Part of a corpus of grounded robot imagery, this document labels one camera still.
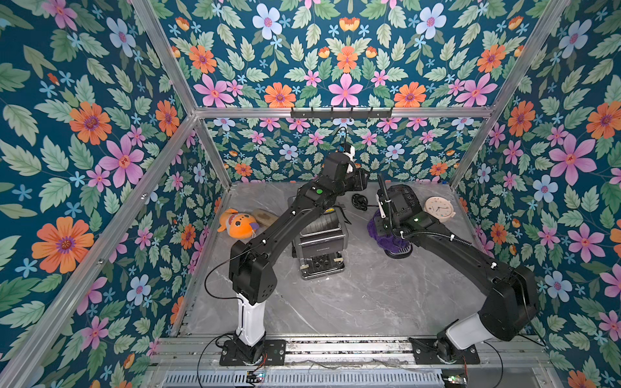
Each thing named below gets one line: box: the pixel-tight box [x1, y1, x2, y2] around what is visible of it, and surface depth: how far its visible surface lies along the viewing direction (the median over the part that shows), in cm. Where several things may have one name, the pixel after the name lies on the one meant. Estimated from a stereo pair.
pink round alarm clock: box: [423, 195, 457, 223], surface depth 110 cm
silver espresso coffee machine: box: [291, 207, 349, 281], surface depth 75 cm
